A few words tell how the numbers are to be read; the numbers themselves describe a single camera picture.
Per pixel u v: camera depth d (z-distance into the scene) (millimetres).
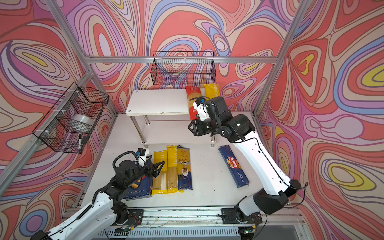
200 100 561
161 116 731
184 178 838
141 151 675
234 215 699
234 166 876
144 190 756
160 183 822
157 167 714
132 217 724
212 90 797
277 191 383
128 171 616
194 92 786
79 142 719
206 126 531
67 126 743
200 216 750
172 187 804
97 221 563
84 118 735
